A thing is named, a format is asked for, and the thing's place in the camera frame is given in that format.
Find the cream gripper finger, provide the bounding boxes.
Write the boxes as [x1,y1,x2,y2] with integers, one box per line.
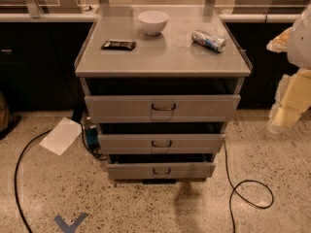
[267,75,311,134]
[266,28,292,52]

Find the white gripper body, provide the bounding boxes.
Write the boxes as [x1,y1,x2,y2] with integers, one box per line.
[292,68,311,96]

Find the grey bottom drawer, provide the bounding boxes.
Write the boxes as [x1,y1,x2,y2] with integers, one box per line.
[107,162,216,180]

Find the grey drawer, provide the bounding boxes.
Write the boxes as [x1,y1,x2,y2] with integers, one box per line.
[98,134,225,154]
[107,162,216,180]
[85,95,240,123]

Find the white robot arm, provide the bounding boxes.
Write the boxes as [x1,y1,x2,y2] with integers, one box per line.
[266,5,311,134]

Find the grey drawer cabinet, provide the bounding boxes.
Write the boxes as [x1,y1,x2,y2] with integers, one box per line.
[74,5,254,183]

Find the grey middle drawer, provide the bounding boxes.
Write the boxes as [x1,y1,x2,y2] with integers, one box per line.
[98,134,225,154]

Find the grey top drawer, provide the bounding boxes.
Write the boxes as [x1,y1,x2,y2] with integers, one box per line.
[85,95,240,123]

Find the crushed silver blue can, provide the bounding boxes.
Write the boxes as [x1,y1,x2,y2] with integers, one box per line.
[191,29,226,52]

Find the white bowl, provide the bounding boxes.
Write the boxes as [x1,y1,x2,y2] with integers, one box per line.
[138,11,169,35]

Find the black snack bar packet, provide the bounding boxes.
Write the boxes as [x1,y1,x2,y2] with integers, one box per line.
[101,40,136,50]

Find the blue power box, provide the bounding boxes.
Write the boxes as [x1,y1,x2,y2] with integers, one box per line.
[85,125,99,150]

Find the white paper sheet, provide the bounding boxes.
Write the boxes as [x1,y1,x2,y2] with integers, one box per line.
[40,117,82,155]

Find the blue tape floor marker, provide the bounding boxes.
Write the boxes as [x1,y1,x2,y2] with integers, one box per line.
[53,212,89,233]

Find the brown bag at left edge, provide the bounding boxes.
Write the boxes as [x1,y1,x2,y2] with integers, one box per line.
[0,91,14,132]

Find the black cable right floor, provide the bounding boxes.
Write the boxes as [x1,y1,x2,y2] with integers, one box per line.
[223,141,275,233]

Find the black cable floor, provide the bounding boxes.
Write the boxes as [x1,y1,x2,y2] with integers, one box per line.
[13,128,53,233]
[223,141,275,233]

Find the black cable left floor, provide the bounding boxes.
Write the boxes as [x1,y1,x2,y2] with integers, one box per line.
[13,128,53,233]

